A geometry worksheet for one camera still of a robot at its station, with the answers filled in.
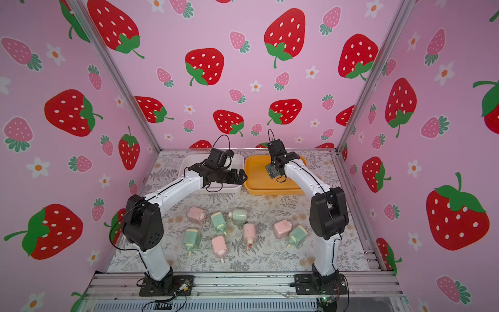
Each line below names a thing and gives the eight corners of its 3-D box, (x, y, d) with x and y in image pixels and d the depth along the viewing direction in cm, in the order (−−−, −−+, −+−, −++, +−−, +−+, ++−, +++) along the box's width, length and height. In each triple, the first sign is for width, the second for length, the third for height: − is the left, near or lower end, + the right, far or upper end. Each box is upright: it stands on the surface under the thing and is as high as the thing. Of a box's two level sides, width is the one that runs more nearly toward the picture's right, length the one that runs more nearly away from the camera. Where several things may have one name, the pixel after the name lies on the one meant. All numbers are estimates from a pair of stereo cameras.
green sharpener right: (286, 247, 85) (288, 241, 79) (284, 232, 90) (286, 225, 84) (305, 247, 85) (308, 241, 79) (302, 232, 90) (306, 225, 84)
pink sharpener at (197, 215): (190, 222, 93) (185, 215, 87) (195, 213, 96) (191, 205, 90) (204, 227, 91) (200, 220, 85) (209, 217, 95) (206, 210, 89)
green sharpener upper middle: (220, 238, 87) (218, 233, 82) (212, 222, 92) (209, 215, 87) (230, 233, 89) (229, 227, 84) (222, 216, 94) (220, 210, 89)
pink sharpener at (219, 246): (217, 264, 81) (214, 259, 75) (214, 244, 86) (211, 238, 81) (229, 260, 82) (227, 255, 76) (226, 240, 87) (223, 234, 81)
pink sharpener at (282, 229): (276, 240, 87) (277, 234, 82) (272, 229, 91) (273, 222, 85) (291, 236, 89) (294, 230, 83) (287, 225, 92) (289, 218, 86)
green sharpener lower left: (185, 255, 83) (180, 250, 77) (190, 235, 89) (185, 229, 83) (198, 255, 83) (193, 250, 77) (202, 235, 89) (198, 229, 83)
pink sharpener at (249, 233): (243, 249, 85) (242, 242, 78) (244, 230, 90) (243, 223, 84) (256, 249, 85) (256, 242, 78) (256, 230, 90) (256, 223, 84)
